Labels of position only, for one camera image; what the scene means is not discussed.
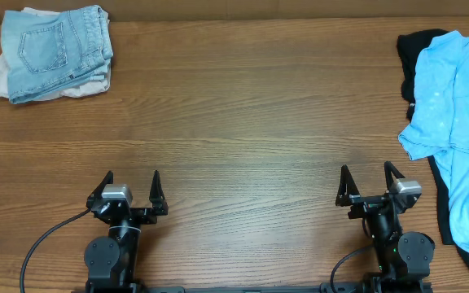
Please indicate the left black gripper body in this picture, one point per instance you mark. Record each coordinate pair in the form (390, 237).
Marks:
(135, 210)

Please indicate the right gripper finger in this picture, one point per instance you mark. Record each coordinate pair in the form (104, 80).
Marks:
(392, 176)
(348, 193)

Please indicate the black garment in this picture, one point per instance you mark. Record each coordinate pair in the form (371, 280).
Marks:
(408, 48)

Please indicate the light blue printed t-shirt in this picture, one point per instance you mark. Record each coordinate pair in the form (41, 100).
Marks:
(440, 123)

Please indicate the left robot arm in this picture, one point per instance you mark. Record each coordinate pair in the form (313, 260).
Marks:
(111, 259)

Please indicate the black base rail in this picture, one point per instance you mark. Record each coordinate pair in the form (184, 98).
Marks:
(251, 289)

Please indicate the folded light blue jeans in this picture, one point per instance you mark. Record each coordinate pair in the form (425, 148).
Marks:
(51, 53)

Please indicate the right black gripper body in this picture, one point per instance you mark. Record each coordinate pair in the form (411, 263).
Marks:
(370, 203)

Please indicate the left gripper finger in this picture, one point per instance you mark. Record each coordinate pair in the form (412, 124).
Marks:
(97, 192)
(157, 198)

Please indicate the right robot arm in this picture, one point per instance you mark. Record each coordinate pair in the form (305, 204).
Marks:
(404, 258)

